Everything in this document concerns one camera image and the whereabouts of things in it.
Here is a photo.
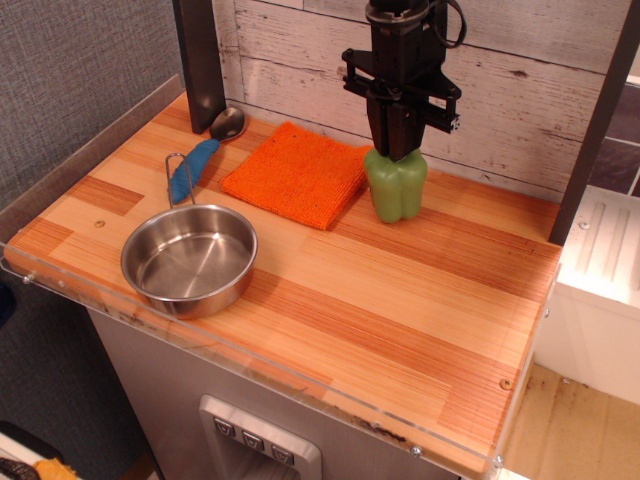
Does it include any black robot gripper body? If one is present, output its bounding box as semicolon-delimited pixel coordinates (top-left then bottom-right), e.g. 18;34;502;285
342;1;461;133

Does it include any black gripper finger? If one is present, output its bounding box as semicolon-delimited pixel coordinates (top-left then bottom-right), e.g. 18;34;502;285
389;102;425;161
365;89;400;156

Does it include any green toy bell pepper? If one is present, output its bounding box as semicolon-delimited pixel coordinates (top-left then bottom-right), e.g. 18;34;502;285
364;149;428;223

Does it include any small steel pot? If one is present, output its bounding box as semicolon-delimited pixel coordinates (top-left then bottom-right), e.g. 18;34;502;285
119;152;259;321

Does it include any orange knitted cloth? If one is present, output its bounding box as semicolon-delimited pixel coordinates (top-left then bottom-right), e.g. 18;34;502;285
221;122;371;230

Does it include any grey toy fridge cabinet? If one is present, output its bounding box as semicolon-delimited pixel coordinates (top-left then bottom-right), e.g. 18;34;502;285
90;312;454;479

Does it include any silver dispenser panel with buttons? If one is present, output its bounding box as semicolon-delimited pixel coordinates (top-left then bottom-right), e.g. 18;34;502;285
199;395;323;479

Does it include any clear acrylic edge guard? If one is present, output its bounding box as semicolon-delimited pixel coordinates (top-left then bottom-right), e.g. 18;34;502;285
6;234;560;479

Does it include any yellow object at corner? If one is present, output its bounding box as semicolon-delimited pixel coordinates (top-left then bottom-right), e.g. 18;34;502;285
1;458;78;480

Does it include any blue handled metal spoon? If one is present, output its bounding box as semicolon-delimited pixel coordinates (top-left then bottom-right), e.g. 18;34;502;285
165;107;246;208

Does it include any dark right upright post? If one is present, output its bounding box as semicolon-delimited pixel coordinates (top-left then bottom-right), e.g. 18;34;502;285
548;0;639;246

